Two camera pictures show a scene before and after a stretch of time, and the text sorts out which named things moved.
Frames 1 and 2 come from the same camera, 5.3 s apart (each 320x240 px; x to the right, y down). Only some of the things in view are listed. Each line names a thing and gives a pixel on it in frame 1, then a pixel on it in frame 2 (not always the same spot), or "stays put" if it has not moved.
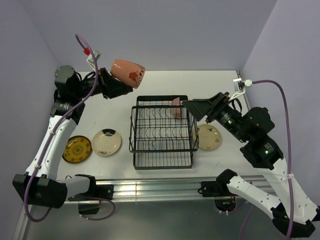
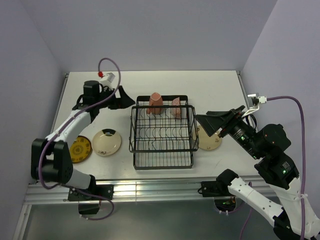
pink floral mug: [128, 72] to [155, 99]
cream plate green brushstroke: [106, 145] stays put
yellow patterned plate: [78, 149] stays put
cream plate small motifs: [209, 137] stays put
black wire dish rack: [163, 134] stays put
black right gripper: [209, 106] to [210, 121]
